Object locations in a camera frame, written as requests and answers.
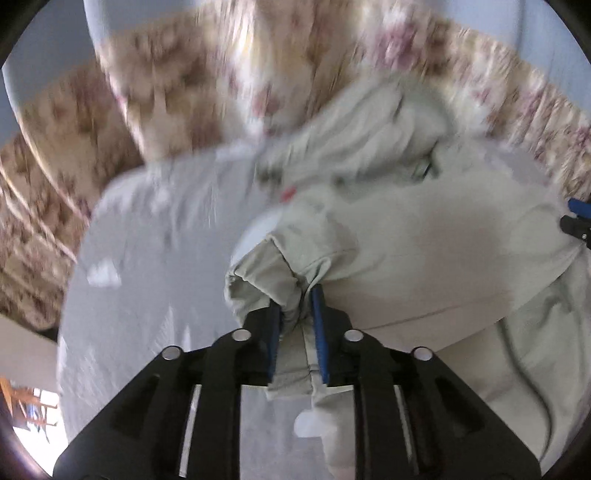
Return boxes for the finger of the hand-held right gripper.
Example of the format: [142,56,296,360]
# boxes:
[560,198,591,251]

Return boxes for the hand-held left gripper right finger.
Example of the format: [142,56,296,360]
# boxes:
[310,286,541,480]

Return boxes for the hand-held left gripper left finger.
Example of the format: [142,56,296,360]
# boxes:
[53,302,283,480]

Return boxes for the pale green hooded sweatshirt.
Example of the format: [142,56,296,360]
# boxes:
[224,76,591,480]

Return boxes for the grey printed bed sheet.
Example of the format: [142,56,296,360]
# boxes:
[55,138,575,480]

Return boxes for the wooden chair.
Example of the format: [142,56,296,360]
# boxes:
[0,376,61,444]

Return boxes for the floral curtain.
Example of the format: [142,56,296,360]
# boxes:
[0,0,591,333]

